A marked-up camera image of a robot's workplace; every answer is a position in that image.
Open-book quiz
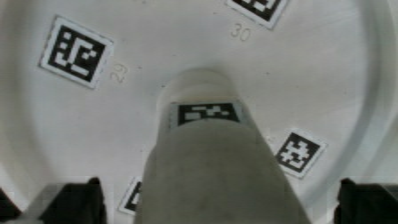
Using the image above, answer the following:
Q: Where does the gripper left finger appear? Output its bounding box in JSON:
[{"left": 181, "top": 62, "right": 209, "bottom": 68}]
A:
[{"left": 14, "top": 177, "right": 108, "bottom": 224}]

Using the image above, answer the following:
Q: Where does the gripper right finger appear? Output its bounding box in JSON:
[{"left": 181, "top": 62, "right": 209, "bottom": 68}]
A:
[{"left": 333, "top": 178, "right": 398, "bottom": 224}]

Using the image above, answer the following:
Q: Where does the white round table top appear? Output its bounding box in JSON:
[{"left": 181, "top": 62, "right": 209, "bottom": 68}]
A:
[{"left": 0, "top": 0, "right": 398, "bottom": 224}]

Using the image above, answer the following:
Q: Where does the white cylindrical table leg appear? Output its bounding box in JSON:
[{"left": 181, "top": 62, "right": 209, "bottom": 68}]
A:
[{"left": 133, "top": 69, "right": 310, "bottom": 224}]

